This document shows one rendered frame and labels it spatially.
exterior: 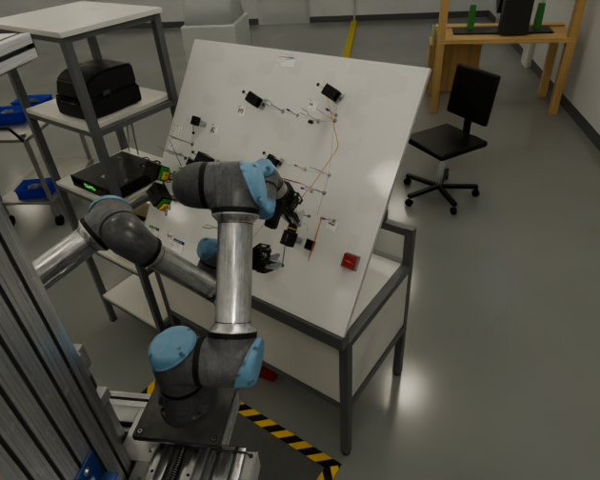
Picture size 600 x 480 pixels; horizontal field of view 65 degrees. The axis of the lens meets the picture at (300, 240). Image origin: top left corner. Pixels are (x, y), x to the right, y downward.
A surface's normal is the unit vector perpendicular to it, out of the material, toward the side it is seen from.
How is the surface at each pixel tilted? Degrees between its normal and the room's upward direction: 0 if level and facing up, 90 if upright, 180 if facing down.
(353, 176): 54
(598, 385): 0
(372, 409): 0
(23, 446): 90
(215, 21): 80
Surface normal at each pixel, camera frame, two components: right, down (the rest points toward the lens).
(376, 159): -0.50, -0.07
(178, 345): -0.19, -0.80
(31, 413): 0.99, 0.04
